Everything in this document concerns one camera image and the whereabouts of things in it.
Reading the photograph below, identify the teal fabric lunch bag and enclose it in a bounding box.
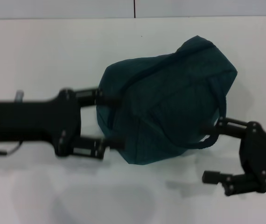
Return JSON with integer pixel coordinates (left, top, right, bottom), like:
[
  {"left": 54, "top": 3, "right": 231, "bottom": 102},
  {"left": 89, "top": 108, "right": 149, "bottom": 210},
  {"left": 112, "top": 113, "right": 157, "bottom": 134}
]
[{"left": 95, "top": 35, "right": 238, "bottom": 165}]

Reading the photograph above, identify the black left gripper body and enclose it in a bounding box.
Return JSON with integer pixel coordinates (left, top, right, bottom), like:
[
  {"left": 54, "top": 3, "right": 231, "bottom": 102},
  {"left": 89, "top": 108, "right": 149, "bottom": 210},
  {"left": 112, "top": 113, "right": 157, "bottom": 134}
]
[{"left": 0, "top": 88, "right": 82, "bottom": 157}]

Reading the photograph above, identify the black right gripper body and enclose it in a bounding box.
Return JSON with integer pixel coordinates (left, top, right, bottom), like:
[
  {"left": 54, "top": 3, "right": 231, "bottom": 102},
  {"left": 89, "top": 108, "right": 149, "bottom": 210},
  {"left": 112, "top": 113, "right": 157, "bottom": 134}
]
[{"left": 238, "top": 121, "right": 266, "bottom": 185}]

